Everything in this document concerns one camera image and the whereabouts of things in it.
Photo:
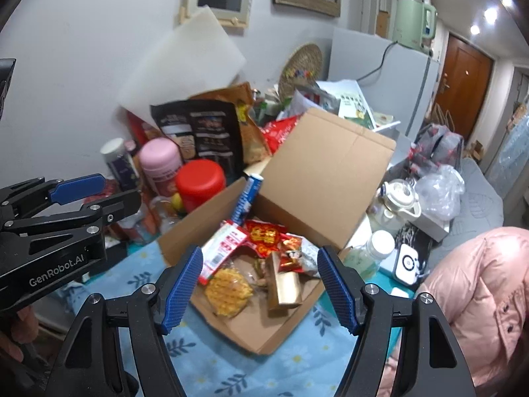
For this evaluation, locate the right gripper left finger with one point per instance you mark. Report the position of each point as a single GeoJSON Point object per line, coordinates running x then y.
{"type": "Point", "coordinates": [176, 285]}

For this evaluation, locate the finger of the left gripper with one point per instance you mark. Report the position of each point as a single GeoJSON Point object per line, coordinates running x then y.
{"type": "Point", "coordinates": [28, 198]}
{"type": "Point", "coordinates": [96, 214]}

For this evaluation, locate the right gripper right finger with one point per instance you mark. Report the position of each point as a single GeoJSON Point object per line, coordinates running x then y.
{"type": "Point", "coordinates": [343, 286]}

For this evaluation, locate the clear bag yellow puffs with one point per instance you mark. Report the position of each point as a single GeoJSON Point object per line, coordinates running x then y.
{"type": "Point", "coordinates": [228, 292]}

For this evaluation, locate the small red gold candy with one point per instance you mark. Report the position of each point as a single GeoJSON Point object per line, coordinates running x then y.
{"type": "Point", "coordinates": [290, 254]}

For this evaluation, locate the small gold cardboard box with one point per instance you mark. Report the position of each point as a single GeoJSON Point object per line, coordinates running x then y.
{"type": "Point", "coordinates": [284, 289]}

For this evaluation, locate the red white spicy strip packet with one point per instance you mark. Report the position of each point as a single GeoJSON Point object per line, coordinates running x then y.
{"type": "Point", "coordinates": [220, 247]}

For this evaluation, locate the red gold sausage packet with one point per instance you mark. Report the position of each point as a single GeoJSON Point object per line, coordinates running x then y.
{"type": "Point", "coordinates": [263, 237]}

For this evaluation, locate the blue white tablet tube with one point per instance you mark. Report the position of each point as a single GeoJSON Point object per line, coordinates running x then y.
{"type": "Point", "coordinates": [246, 199]}

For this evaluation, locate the white bread snack bag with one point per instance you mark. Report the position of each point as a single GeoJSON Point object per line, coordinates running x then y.
{"type": "Point", "coordinates": [308, 258]}

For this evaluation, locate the person's left hand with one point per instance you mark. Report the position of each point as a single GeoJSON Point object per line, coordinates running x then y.
{"type": "Point", "coordinates": [20, 329]}

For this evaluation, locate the green liquid glass bottle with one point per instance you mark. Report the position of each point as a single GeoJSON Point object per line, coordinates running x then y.
{"type": "Point", "coordinates": [366, 259]}

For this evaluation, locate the white round-button device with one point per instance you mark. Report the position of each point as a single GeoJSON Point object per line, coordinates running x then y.
{"type": "Point", "coordinates": [407, 267]}

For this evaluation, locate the clear plastic jar brown label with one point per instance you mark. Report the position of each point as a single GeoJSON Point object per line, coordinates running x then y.
{"type": "Point", "coordinates": [164, 213]}

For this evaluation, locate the yellow lemon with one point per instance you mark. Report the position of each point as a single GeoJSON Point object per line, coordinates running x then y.
{"type": "Point", "coordinates": [177, 203]}

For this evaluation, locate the pink lidded jar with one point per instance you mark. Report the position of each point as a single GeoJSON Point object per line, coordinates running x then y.
{"type": "Point", "coordinates": [160, 161]}

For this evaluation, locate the open cardboard box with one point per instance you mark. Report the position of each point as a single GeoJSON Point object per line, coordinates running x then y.
{"type": "Point", "coordinates": [318, 185]}

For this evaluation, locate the white teapot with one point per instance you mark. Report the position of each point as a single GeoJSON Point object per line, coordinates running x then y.
{"type": "Point", "coordinates": [395, 204]}

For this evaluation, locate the red lidded canister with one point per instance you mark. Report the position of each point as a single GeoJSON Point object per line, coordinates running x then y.
{"type": "Point", "coordinates": [198, 181]}

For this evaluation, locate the clear plastic bag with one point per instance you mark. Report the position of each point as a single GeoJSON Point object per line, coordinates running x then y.
{"type": "Point", "coordinates": [440, 193]}

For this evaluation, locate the pink puffer jacket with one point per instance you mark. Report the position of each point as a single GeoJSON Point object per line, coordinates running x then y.
{"type": "Point", "coordinates": [482, 289]}

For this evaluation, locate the black coffee bag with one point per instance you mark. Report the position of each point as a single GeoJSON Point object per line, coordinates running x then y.
{"type": "Point", "coordinates": [204, 129]}

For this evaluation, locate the brown kraft snack bag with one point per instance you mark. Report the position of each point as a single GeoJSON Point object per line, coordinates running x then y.
{"type": "Point", "coordinates": [255, 148]}

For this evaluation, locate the red snack bag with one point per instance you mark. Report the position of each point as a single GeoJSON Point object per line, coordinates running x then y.
{"type": "Point", "coordinates": [275, 133]}

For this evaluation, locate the white refrigerator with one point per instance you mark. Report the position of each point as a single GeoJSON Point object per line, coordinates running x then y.
{"type": "Point", "coordinates": [394, 80]}

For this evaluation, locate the woven round fan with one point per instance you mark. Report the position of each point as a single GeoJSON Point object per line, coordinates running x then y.
{"type": "Point", "coordinates": [303, 68]}

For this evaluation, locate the brown wooden door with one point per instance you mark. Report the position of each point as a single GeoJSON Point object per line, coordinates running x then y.
{"type": "Point", "coordinates": [463, 84]}

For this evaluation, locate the green electric kettle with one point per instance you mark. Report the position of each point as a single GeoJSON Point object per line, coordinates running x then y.
{"type": "Point", "coordinates": [415, 24]}

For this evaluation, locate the wall intercom panel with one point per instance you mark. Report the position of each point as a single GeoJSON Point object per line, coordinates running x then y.
{"type": "Point", "coordinates": [229, 13]}

